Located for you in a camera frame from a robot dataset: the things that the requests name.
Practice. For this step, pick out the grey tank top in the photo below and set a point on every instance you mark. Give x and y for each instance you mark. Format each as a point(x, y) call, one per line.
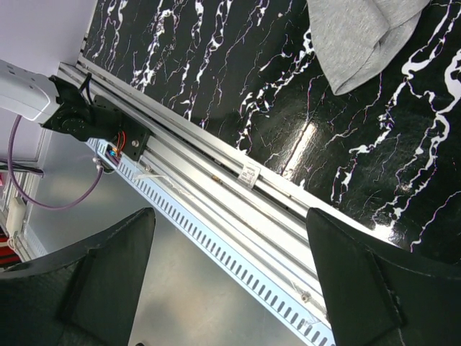
point(355, 40)

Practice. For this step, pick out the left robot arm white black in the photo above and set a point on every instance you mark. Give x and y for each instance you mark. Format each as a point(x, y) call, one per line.
point(57, 104)

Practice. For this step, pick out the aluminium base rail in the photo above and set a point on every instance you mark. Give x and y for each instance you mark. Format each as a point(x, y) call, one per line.
point(248, 220)

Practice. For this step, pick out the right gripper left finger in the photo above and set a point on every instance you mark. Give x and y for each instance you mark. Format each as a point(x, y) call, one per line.
point(84, 294)

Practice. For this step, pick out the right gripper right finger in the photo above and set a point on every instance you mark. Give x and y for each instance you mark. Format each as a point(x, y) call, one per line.
point(378, 294)

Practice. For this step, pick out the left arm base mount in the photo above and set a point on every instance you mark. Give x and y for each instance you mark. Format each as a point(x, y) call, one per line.
point(127, 136)

